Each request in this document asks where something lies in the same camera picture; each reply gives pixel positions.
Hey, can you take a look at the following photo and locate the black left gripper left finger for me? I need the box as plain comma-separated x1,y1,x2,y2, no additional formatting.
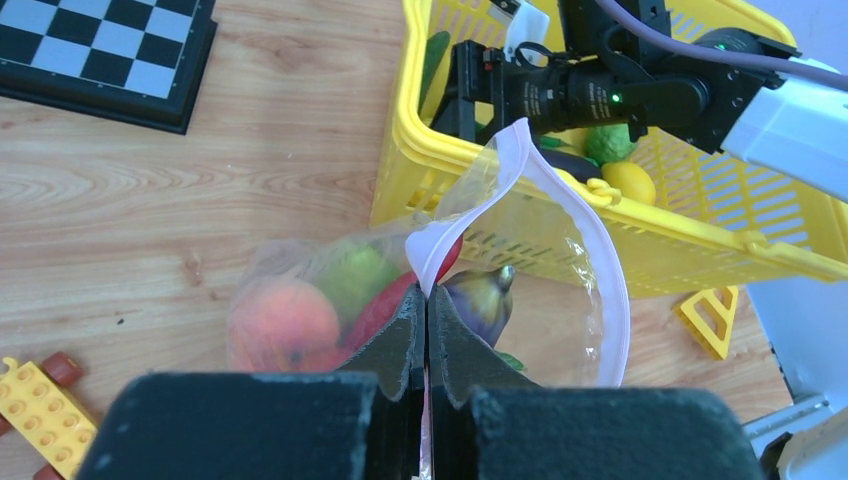
78,285,426,479

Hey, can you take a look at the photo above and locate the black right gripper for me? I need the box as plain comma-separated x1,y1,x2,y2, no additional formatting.
430,40,527,143

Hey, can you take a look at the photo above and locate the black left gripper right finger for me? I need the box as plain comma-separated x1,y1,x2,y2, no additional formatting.
427,287,762,479

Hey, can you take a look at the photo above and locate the red toy chili pepper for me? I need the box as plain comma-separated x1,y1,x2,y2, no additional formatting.
344,233,465,352

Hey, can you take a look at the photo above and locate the pink toy onion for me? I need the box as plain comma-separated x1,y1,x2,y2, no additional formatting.
227,278,353,372

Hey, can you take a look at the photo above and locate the purple toy eggplant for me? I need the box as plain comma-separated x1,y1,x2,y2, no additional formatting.
442,265,515,348

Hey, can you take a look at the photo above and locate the green toy pear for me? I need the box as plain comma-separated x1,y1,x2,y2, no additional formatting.
313,242,402,327

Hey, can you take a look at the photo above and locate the clear zip top bag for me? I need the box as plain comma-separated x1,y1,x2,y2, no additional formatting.
230,119,631,387

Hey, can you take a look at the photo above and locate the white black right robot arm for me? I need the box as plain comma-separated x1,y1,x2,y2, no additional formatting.
432,1,847,200

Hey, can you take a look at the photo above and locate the green toy cucumber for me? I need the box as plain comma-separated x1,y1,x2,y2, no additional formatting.
418,30,451,112

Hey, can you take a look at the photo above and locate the long dark purple eggplant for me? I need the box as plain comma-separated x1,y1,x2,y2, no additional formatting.
540,149,603,183

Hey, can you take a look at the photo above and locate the green toy lime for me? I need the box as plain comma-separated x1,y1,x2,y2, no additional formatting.
584,124,638,166

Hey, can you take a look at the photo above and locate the yellow toy lemon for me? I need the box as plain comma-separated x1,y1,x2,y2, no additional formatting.
601,161,657,205

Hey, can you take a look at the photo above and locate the yellow triangular plastic piece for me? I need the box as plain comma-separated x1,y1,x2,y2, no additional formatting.
673,286,739,360

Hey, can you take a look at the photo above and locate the yellow red toy block car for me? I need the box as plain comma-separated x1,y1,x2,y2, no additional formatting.
1,351,98,479

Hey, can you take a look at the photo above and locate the black white checkerboard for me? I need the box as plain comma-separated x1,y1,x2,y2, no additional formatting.
1,0,218,134

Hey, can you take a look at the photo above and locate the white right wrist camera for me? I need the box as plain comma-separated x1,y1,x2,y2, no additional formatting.
488,0,550,68

